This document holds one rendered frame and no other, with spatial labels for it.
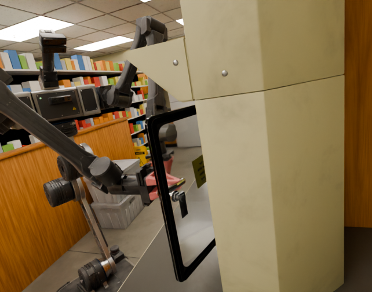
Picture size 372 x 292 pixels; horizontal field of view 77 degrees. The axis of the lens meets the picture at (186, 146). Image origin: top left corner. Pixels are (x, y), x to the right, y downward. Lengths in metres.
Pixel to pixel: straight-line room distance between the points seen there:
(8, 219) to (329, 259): 2.29
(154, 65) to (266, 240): 0.36
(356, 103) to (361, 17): 0.21
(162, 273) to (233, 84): 0.56
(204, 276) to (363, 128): 0.59
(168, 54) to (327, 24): 0.27
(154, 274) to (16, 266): 1.96
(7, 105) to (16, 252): 2.00
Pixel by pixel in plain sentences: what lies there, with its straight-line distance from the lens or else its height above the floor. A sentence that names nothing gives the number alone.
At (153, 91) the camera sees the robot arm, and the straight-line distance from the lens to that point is 0.96.
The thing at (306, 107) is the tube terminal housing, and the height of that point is 1.37.
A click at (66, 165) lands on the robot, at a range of 1.30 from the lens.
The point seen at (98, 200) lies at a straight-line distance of 2.90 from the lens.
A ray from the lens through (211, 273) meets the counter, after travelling 0.73.
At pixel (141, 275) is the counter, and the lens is 0.78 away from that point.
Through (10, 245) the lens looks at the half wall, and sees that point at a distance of 2.54.
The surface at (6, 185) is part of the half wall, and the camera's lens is 2.45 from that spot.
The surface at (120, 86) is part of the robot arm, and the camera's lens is 1.20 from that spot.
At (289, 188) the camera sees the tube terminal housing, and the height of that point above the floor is 1.24.
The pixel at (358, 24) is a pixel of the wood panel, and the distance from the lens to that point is 0.79.
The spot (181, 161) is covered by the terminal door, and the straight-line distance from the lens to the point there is 0.54.
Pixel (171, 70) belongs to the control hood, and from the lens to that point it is 0.41.
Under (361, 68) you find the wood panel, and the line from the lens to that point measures 0.79.
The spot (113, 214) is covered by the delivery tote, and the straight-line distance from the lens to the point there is 2.86.
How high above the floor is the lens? 1.43
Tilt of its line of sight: 14 degrees down
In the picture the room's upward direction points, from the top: 9 degrees counter-clockwise
